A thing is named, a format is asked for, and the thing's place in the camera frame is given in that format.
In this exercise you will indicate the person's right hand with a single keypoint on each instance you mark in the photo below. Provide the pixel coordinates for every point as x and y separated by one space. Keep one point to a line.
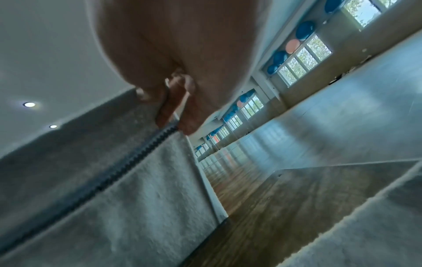
181 47

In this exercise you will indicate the grey terry towel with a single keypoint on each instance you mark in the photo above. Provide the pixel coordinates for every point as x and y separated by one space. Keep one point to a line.
132 203

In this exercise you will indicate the light grey smooth towel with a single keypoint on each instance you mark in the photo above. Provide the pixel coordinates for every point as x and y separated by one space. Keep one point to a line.
379 229

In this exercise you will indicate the row of windows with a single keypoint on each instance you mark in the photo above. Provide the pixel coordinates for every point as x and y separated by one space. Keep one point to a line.
303 60

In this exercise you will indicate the row of blue pink balloons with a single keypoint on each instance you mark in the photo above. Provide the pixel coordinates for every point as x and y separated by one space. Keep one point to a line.
305 30

